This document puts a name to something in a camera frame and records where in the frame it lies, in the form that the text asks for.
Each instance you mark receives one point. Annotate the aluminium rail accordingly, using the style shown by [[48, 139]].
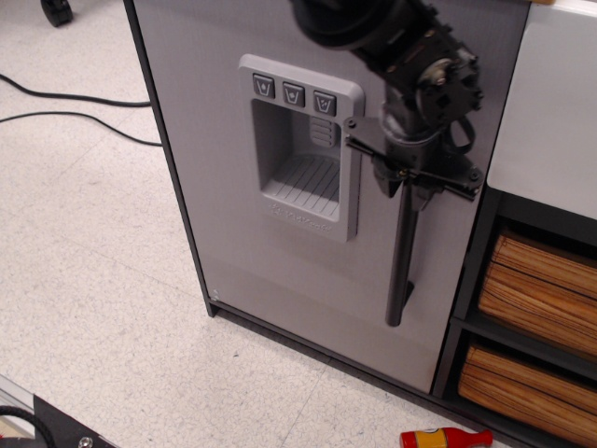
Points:
[[16, 396]]

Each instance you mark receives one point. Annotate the lower wooden basket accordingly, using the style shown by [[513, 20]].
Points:
[[530, 395]]

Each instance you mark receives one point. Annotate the red toy ketchup bottle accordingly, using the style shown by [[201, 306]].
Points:
[[445, 437]]

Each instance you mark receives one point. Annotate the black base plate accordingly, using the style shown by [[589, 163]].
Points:
[[65, 430]]

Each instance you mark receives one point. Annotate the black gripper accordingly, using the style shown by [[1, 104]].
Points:
[[430, 160]]

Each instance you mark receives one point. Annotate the grey water dispenser panel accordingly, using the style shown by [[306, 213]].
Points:
[[306, 175]]

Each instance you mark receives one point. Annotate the dark grey fridge cabinet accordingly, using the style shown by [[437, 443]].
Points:
[[494, 30]]

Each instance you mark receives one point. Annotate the upper wooden basket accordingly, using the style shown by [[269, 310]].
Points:
[[543, 290]]

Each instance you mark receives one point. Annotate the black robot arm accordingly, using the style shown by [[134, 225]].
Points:
[[431, 78]]

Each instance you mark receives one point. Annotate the black bar door handle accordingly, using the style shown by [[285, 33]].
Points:
[[400, 287]]

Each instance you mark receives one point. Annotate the wooden basket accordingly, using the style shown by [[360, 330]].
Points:
[[530, 395], [543, 290]]

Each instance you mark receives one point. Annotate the grey toy fridge door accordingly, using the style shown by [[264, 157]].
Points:
[[330, 294]]

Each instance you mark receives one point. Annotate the black caster wheel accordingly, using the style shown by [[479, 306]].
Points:
[[57, 12]]

